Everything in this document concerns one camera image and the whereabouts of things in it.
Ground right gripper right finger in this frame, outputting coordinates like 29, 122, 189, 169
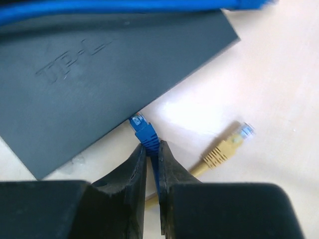
158, 141, 304, 239

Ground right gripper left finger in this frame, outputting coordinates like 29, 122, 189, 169
0, 145, 147, 239

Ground blue ethernet cable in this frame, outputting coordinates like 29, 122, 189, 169
0, 0, 280, 197

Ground yellow ethernet cable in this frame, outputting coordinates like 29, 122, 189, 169
145, 120, 255, 209

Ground near black network switch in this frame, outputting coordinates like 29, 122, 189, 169
0, 11, 238, 179

